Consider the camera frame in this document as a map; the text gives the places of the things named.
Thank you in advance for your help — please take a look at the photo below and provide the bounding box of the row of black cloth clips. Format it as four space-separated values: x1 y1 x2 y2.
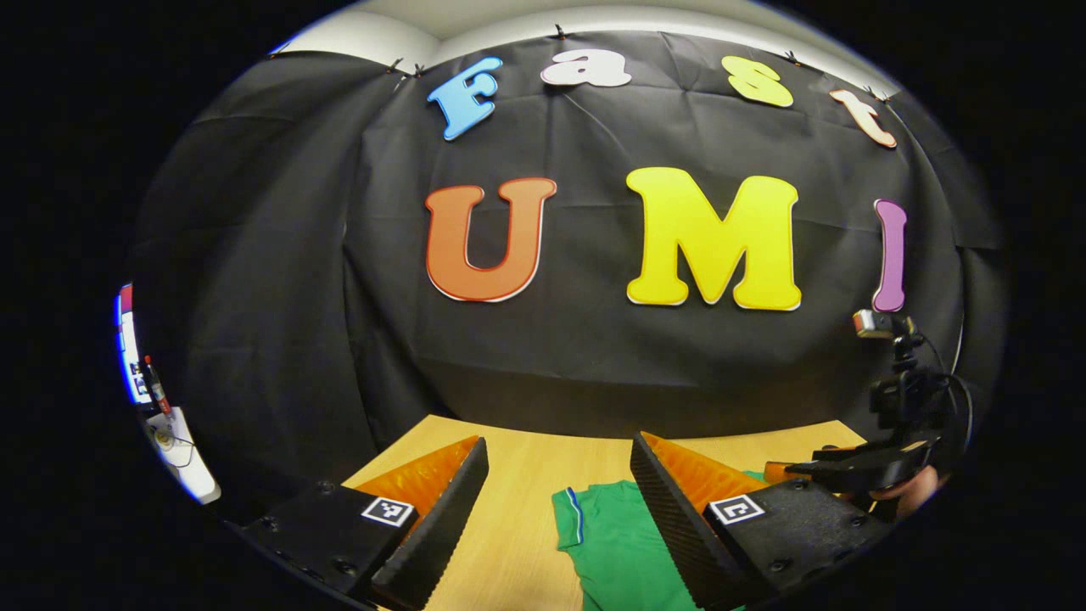
271 24 887 101

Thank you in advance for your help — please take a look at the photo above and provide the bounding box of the white side table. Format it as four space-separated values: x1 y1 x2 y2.
144 407 223 506

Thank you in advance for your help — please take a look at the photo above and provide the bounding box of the red and black tool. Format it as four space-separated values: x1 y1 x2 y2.
143 355 173 417

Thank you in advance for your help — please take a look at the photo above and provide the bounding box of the white and red panel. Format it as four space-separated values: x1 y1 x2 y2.
115 283 158 406

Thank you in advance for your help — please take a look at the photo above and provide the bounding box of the green T-shirt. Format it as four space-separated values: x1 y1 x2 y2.
551 471 769 611

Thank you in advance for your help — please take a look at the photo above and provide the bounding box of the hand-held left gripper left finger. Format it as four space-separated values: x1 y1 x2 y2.
240 435 491 610

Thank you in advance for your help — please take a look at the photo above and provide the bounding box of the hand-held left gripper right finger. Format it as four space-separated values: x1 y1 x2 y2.
630 431 893 610

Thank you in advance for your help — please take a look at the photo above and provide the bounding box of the black backdrop cloth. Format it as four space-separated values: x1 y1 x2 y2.
127 30 1006 527

